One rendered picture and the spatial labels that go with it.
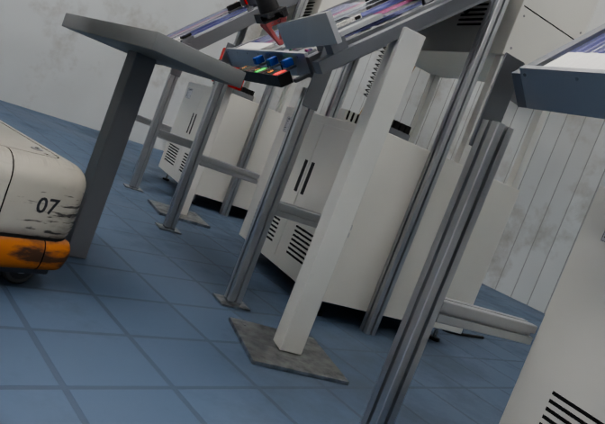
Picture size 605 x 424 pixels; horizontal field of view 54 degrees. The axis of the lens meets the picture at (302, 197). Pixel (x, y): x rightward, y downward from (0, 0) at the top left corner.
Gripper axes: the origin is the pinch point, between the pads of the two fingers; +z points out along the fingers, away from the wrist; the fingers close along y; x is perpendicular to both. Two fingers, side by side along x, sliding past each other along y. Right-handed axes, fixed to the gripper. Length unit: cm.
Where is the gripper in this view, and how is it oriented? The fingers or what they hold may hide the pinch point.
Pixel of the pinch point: (280, 41)
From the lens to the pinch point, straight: 175.7
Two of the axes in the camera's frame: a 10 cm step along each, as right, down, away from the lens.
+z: 3.1, 8.6, 4.1
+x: -8.5, 4.5, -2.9
